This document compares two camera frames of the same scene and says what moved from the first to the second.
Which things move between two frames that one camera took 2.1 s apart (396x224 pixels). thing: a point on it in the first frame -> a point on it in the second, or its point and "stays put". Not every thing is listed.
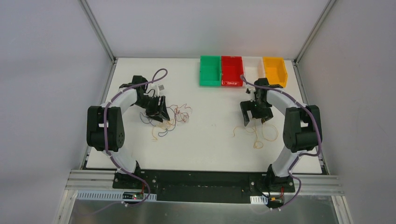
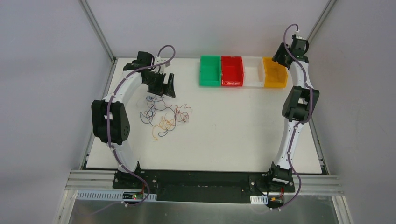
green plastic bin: [210, 70] stays put
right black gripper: [255, 108] -> [285, 58]
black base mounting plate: [203, 186] stays put
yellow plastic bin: [275, 70] stays put
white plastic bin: [253, 69] stays put
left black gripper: [157, 109] -> [159, 83]
